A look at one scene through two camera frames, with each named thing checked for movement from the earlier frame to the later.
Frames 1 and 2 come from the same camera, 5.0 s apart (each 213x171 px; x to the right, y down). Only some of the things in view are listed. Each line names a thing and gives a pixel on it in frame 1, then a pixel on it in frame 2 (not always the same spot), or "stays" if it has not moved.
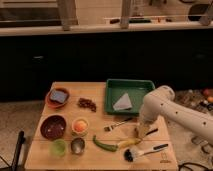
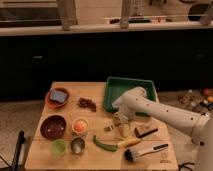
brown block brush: x=142 y=130 stays
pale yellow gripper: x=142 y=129 → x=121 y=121
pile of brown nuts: x=87 y=103 stays
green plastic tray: x=124 y=96 stays
